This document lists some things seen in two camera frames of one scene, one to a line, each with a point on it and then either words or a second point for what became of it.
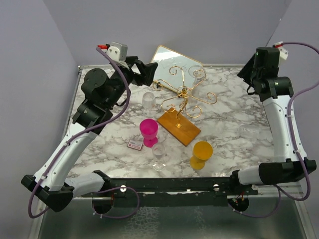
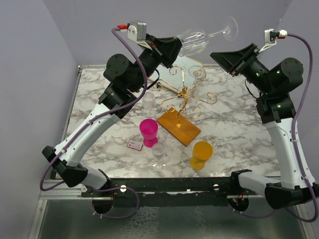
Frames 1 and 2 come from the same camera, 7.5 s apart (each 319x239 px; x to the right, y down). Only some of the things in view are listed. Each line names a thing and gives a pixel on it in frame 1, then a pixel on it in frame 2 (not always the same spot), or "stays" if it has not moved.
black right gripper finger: [246, 73] to [232, 60]
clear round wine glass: [249, 132] to [194, 41]
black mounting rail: [170, 190] stays
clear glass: [148, 100] stays
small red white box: [135, 144] stays
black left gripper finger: [147, 72] to [169, 48]
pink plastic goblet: [149, 129] stays
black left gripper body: [119, 87] to [151, 59]
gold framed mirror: [176, 70] stays
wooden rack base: [182, 128] stays
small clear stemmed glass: [159, 150] stays
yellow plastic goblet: [202, 151] stays
